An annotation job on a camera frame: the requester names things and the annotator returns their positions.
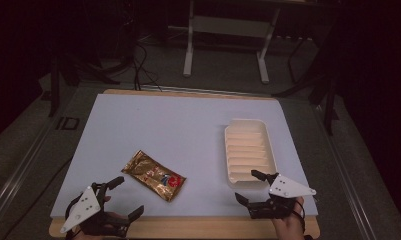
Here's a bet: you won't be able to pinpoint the black metal stand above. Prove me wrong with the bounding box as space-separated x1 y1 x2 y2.
307 59 341 137

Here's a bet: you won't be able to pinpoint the thin black cable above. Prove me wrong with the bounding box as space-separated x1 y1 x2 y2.
2 157 73 239

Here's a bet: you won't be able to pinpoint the black floor cables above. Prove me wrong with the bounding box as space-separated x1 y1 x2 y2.
131 42 163 92

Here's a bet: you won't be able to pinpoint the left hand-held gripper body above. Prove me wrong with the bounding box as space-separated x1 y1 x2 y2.
59 182 136 239

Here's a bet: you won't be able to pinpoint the pale blue table mat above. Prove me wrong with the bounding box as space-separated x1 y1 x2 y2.
50 93 319 220

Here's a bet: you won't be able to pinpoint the person's left hand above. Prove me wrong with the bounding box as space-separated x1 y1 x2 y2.
66 195 130 240

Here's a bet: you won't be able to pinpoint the person's right hand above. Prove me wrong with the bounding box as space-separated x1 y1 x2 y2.
271 196 306 240

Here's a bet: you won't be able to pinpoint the white metal desk frame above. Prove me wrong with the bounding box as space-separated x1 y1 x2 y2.
182 0 283 85

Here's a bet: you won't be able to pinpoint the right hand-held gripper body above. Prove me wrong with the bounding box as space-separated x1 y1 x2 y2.
247 173 318 221

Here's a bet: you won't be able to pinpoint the cream ribbed plastic tray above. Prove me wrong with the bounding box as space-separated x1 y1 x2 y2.
224 118 279 185

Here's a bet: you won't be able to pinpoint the gold foil snack packet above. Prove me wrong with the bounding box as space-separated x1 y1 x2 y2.
121 149 188 203

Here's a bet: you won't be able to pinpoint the black wrist strap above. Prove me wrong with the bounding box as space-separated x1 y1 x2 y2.
296 199 307 234

